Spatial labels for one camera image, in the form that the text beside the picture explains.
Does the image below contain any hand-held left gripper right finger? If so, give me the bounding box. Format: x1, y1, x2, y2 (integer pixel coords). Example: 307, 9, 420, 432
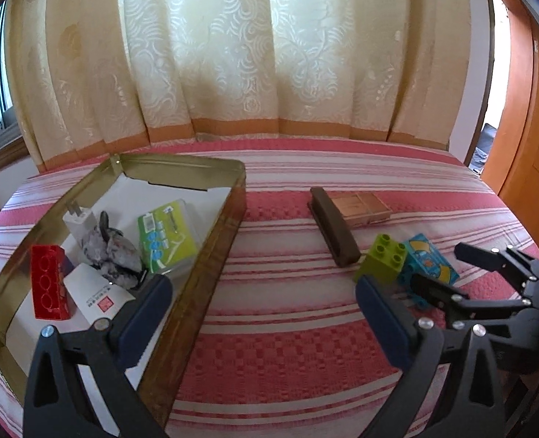
355, 274, 508, 438

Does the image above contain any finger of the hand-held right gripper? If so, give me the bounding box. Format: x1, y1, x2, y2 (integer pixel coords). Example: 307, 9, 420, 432
411, 274, 534, 330
454, 242, 539, 296

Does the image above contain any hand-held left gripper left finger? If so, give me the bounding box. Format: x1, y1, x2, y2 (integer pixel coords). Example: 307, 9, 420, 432
23, 274, 174, 438

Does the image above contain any blue printed building block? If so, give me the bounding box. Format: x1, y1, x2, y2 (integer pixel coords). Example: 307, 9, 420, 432
397, 234, 460, 310

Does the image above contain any white card with red logo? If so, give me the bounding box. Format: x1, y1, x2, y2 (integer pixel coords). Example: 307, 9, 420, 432
63, 262, 136, 329

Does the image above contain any grey object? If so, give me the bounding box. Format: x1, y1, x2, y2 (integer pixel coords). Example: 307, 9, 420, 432
80, 211, 144, 284

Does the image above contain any green label floss pick box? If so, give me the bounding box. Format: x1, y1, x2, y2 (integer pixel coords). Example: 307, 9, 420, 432
137, 198, 203, 275

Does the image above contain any gold metal tin tray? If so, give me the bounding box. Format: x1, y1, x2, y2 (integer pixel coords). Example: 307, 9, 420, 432
0, 153, 247, 430

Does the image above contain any red building block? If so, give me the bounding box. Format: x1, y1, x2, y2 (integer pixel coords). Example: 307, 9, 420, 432
31, 244, 77, 322

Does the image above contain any lime green building block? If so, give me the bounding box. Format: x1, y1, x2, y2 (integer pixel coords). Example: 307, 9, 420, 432
354, 234, 408, 287

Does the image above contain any red striped bedspread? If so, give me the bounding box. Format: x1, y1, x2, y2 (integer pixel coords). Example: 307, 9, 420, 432
0, 138, 539, 438

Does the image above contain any dark brown long box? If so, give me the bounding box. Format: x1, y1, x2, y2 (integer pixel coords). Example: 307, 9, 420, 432
310, 187, 362, 268

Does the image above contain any copper coloured flat box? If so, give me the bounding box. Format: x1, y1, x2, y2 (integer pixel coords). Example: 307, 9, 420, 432
331, 193, 394, 230

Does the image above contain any white plug charger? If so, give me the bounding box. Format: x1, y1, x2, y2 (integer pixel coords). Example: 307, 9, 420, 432
63, 201, 100, 249

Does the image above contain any white liner paper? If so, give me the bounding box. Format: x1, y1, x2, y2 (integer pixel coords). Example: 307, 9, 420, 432
5, 173, 232, 423

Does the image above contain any orange wooden door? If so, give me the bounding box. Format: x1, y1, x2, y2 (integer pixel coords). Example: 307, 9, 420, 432
479, 0, 539, 242

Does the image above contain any wooden window sill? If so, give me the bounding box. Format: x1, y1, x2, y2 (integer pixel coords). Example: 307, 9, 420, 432
0, 136, 31, 180

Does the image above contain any cream patterned curtain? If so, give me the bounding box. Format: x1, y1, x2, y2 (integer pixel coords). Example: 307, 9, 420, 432
2, 0, 495, 173

